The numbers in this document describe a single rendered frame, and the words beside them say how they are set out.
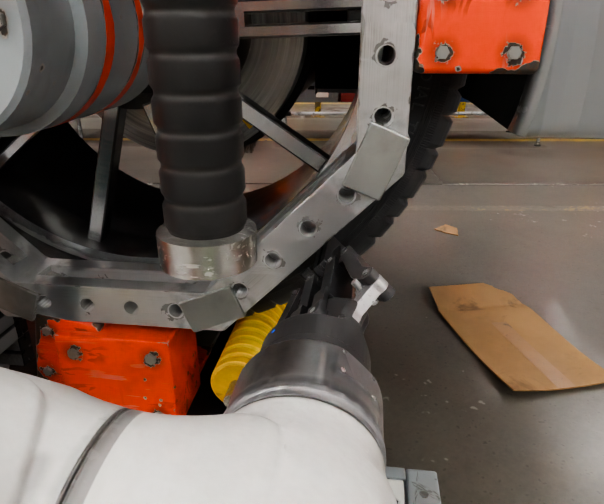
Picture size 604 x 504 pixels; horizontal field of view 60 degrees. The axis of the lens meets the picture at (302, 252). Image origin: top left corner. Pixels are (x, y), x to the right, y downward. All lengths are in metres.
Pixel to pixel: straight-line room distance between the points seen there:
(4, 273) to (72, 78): 0.27
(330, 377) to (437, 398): 1.12
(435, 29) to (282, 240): 0.20
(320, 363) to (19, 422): 0.14
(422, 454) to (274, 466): 1.03
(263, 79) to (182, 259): 0.48
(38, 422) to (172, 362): 0.32
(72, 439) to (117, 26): 0.27
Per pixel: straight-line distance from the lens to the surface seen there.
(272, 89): 0.68
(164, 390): 0.56
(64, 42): 0.35
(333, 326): 0.33
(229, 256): 0.22
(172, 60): 0.21
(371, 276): 0.37
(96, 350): 0.56
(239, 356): 0.54
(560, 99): 0.59
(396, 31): 0.42
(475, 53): 0.42
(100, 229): 0.63
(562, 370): 1.59
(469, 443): 1.29
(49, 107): 0.37
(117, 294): 0.53
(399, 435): 1.27
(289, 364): 0.28
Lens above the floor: 0.85
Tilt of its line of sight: 23 degrees down
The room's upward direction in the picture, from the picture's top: straight up
